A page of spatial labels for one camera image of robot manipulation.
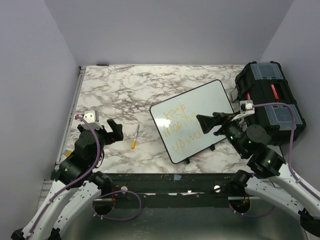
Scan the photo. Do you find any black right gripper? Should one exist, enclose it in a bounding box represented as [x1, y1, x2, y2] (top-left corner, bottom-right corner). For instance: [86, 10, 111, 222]
[196, 109, 247, 157]

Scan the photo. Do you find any white whiteboard with black frame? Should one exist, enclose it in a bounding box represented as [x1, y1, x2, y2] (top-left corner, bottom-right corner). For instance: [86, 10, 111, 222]
[149, 79, 234, 164]

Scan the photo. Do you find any yellow marker cap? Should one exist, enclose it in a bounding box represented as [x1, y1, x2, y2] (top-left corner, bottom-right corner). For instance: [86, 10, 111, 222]
[131, 141, 137, 149]

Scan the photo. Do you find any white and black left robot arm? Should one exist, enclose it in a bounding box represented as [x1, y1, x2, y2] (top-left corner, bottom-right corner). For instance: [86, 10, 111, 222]
[11, 119, 124, 240]

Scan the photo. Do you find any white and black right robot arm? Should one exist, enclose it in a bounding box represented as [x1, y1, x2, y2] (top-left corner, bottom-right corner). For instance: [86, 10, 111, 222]
[196, 112, 320, 237]

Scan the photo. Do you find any blue tape piece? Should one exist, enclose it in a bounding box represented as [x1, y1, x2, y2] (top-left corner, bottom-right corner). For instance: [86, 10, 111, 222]
[173, 174, 182, 181]

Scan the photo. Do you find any black plastic toolbox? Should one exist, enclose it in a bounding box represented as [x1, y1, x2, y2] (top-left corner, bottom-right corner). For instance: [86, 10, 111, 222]
[230, 61, 306, 146]

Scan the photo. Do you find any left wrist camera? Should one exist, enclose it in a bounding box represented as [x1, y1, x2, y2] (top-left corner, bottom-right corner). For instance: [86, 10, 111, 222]
[75, 109, 103, 130]

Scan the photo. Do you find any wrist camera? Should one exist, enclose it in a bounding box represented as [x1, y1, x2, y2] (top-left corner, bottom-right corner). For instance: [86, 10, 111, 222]
[75, 109, 103, 130]
[231, 100, 255, 121]

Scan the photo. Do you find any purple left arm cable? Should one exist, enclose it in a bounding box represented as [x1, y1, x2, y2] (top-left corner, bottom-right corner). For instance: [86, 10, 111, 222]
[27, 114, 143, 238]

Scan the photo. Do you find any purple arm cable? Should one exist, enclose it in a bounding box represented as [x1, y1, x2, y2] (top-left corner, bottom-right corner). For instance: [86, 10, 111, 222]
[27, 114, 143, 238]
[228, 102, 320, 218]

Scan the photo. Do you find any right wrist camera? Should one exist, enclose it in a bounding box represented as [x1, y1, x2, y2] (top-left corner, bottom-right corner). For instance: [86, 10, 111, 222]
[231, 100, 255, 121]

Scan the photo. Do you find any small dark wall clip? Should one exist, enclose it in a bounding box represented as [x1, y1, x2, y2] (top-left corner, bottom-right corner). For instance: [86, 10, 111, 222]
[96, 63, 109, 67]

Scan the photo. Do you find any aluminium frame profile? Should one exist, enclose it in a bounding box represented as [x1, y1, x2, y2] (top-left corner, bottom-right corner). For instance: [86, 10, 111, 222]
[22, 63, 79, 226]

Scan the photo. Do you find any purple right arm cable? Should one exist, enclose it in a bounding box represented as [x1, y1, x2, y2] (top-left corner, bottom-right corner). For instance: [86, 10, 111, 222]
[228, 102, 320, 218]

